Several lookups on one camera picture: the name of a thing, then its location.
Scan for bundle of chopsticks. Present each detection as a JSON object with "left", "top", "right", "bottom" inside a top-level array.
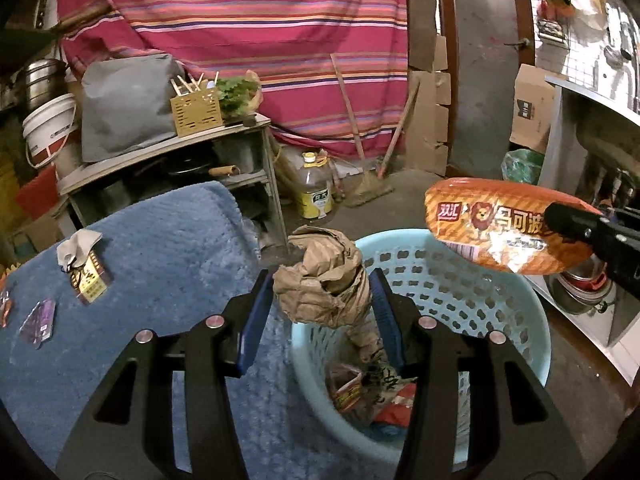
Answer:
[{"left": 170, "top": 71, "right": 221, "bottom": 98}]

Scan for brown paper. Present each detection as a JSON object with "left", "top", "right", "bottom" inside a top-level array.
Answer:
[{"left": 272, "top": 225, "right": 386, "bottom": 361}]

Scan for green plastic bag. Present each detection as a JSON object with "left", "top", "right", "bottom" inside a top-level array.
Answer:
[{"left": 502, "top": 149, "right": 546, "bottom": 187}]

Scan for red striped cloth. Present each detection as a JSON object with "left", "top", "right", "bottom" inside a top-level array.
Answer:
[{"left": 55, "top": 0, "right": 411, "bottom": 158}]

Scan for cardboard sheets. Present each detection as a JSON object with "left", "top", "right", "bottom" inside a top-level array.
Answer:
[{"left": 407, "top": 0, "right": 453, "bottom": 176}]

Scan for bag of green vegetables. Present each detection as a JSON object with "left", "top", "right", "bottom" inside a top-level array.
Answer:
[{"left": 216, "top": 70, "right": 263, "bottom": 123}]

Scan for crumpled grey tissue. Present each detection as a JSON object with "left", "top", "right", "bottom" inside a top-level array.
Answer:
[{"left": 56, "top": 229, "right": 103, "bottom": 268}]

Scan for light blue plastic basket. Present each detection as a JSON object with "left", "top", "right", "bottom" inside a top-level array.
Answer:
[{"left": 289, "top": 228, "right": 552, "bottom": 466}]

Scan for grey metal door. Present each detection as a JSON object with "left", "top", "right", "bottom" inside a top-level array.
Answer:
[{"left": 452, "top": 0, "right": 523, "bottom": 181}]

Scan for grey covered appliance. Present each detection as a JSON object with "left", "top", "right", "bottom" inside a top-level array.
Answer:
[{"left": 80, "top": 52, "right": 186, "bottom": 163}]

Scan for brown cardboard box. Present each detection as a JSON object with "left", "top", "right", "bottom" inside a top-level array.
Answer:
[{"left": 509, "top": 63, "right": 558, "bottom": 156}]

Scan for steel pot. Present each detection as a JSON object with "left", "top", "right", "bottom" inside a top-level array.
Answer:
[{"left": 17, "top": 58, "right": 68, "bottom": 111}]

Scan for black and white snack packet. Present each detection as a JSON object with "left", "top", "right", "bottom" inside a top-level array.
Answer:
[{"left": 350, "top": 352, "right": 403, "bottom": 411}]

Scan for small oil bottle yellow cap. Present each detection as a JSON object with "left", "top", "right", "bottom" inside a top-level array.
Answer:
[{"left": 295, "top": 151, "right": 335, "bottom": 220}]

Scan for red torn wrapper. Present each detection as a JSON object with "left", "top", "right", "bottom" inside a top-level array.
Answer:
[{"left": 372, "top": 382, "right": 418, "bottom": 427}]

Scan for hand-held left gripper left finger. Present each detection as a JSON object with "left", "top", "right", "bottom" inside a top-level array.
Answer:
[{"left": 55, "top": 269, "right": 276, "bottom": 480}]

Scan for white counter with sink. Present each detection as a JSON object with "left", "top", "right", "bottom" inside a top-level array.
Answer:
[{"left": 537, "top": 75, "right": 640, "bottom": 376}]

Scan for purple wrapper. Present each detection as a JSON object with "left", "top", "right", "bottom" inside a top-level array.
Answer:
[{"left": 19, "top": 298, "right": 57, "bottom": 350}]

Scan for black wok wooden handle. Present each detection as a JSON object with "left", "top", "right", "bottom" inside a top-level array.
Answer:
[{"left": 167, "top": 157, "right": 238, "bottom": 181}]

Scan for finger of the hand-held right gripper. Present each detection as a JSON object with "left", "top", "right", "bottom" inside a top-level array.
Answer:
[{"left": 542, "top": 201, "right": 608, "bottom": 251}]

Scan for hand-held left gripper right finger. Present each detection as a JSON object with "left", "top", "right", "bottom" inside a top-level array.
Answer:
[{"left": 370, "top": 267, "right": 588, "bottom": 480}]

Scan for orange sausage packet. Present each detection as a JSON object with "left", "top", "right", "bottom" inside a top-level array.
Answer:
[{"left": 424, "top": 176, "right": 601, "bottom": 276}]

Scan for grey wooden cabinet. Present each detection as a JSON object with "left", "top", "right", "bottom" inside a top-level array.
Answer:
[{"left": 57, "top": 112, "right": 288, "bottom": 251}]

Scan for wooden chopstick holder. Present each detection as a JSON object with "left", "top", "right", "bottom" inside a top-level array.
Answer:
[{"left": 170, "top": 87, "right": 224, "bottom": 138}]

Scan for stacked steel pots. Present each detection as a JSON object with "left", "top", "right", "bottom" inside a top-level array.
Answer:
[{"left": 547, "top": 255, "right": 616, "bottom": 316}]

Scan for yellow and brown small packet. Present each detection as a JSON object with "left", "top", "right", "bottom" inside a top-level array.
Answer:
[{"left": 67, "top": 252, "right": 115, "bottom": 305}]

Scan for wire wall rack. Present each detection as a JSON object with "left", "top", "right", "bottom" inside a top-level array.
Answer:
[{"left": 530, "top": 0, "right": 640, "bottom": 111}]

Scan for wooden handle broom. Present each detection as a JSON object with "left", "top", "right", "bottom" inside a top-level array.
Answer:
[{"left": 330, "top": 53, "right": 396, "bottom": 209}]

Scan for blue fluffy blanket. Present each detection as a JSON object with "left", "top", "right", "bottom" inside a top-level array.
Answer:
[{"left": 0, "top": 180, "right": 321, "bottom": 471}]

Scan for white plastic bucket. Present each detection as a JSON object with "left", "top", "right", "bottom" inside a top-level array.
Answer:
[{"left": 21, "top": 92, "right": 81, "bottom": 171}]

